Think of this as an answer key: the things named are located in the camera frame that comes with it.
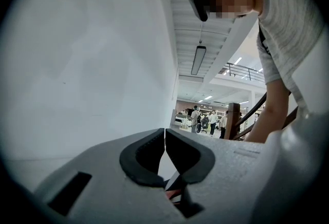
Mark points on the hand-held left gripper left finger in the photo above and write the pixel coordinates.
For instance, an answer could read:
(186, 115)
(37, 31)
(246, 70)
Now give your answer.
(128, 164)

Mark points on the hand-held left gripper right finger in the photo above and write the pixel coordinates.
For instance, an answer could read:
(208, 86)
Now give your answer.
(203, 164)

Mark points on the person's right forearm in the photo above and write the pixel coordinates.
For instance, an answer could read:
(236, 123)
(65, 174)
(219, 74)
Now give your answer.
(267, 115)

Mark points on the white shelf unit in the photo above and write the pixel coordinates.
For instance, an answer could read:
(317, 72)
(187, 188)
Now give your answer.
(181, 120)

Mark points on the black metal balcony railing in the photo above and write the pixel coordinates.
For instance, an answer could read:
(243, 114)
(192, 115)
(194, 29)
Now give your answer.
(249, 74)

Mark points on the rectangular ceiling lamp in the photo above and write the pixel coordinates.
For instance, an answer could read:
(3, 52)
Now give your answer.
(198, 59)

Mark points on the grey striped t-shirt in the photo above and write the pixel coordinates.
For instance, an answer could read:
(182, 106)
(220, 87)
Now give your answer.
(288, 25)

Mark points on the black head-mounted camera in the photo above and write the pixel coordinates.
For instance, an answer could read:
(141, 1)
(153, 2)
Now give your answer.
(199, 9)

